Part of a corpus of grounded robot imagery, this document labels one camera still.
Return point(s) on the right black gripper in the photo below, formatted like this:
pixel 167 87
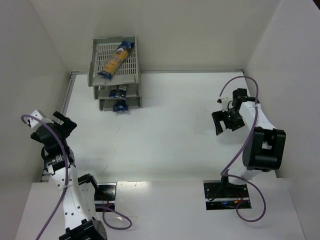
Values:
pixel 225 119

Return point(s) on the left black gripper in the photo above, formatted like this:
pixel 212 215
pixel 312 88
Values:
pixel 63 124

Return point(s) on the spaghetti bag with text label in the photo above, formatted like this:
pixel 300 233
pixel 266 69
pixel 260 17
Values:
pixel 118 92

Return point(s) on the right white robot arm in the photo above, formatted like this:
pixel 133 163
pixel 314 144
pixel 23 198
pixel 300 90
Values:
pixel 264 150

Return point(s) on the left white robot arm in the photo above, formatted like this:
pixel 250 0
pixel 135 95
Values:
pixel 77 192

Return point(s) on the grey three-tier tray shelf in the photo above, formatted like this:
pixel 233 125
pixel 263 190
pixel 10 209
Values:
pixel 127 74

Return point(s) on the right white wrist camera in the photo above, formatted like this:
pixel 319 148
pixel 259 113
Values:
pixel 225 103

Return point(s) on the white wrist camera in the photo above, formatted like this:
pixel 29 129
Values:
pixel 225 103
pixel 34 118

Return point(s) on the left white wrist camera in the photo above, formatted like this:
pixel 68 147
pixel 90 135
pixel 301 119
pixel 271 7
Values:
pixel 34 118

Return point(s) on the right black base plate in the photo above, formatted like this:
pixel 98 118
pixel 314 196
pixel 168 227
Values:
pixel 218 197

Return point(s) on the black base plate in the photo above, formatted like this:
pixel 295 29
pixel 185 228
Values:
pixel 218 197
pixel 105 196

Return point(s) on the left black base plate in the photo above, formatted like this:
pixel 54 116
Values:
pixel 105 196

